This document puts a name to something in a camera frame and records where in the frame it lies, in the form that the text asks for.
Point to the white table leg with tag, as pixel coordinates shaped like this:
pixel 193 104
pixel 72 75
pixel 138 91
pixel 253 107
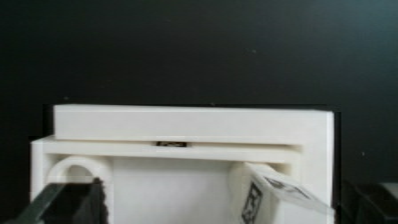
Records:
pixel 278 202

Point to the white square tabletop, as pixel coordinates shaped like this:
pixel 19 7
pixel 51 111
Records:
pixel 174 180

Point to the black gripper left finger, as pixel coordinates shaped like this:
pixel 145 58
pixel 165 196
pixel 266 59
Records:
pixel 69 204

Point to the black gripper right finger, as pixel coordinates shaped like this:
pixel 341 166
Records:
pixel 369 203

